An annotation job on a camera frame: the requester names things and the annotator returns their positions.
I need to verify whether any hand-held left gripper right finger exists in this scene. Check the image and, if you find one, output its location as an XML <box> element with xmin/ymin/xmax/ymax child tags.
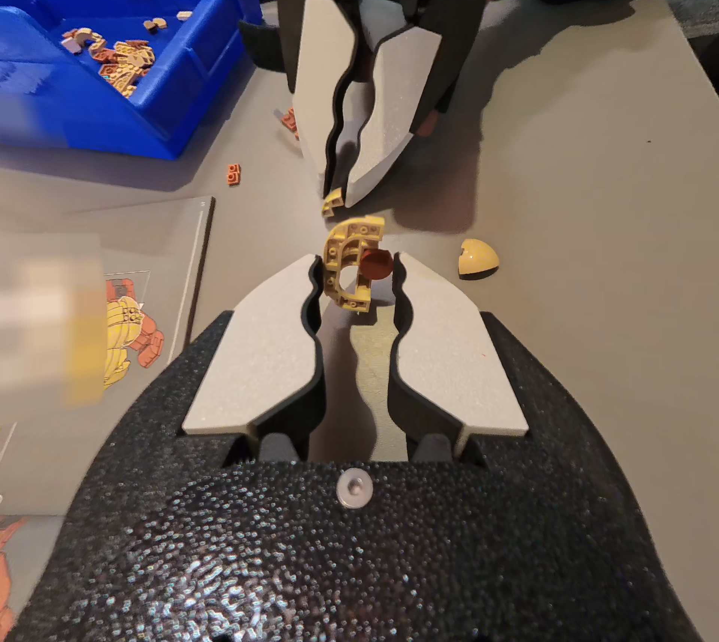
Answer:
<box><xmin>388</xmin><ymin>252</ymin><xmax>530</xmax><ymax>460</ymax></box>

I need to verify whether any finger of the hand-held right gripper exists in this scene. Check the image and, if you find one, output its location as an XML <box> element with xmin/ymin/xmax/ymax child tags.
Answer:
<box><xmin>337</xmin><ymin>24</ymin><xmax>443</xmax><ymax>207</ymax></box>
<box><xmin>295</xmin><ymin>0</ymin><xmax>360</xmax><ymax>199</ymax></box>

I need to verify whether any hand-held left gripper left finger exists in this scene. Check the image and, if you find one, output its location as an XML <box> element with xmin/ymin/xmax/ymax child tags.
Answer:
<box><xmin>181</xmin><ymin>253</ymin><xmax>328</xmax><ymax>460</ymax></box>

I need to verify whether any blue plastic bin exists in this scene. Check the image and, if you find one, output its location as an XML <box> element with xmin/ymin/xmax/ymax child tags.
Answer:
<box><xmin>0</xmin><ymin>0</ymin><xmax>273</xmax><ymax>160</ymax></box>

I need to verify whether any tan curved brick assembly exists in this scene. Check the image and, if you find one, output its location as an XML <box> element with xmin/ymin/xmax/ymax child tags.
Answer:
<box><xmin>323</xmin><ymin>215</ymin><xmax>394</xmax><ymax>313</ymax></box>

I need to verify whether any pile of tan brown bricks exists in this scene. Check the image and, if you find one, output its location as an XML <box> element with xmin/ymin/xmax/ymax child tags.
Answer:
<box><xmin>61</xmin><ymin>10</ymin><xmax>194</xmax><ymax>98</ymax></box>

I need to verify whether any grey desk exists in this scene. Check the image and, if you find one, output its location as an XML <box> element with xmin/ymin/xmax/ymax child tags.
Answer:
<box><xmin>0</xmin><ymin>0</ymin><xmax>719</xmax><ymax>642</ymax></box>

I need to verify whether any tan dome brick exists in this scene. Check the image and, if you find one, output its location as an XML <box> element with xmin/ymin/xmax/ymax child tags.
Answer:
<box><xmin>458</xmin><ymin>238</ymin><xmax>501</xmax><ymax>282</ymax></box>

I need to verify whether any grey instruction booklet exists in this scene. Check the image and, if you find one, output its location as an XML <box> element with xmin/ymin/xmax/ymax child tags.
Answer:
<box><xmin>0</xmin><ymin>197</ymin><xmax>217</xmax><ymax>642</ymax></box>

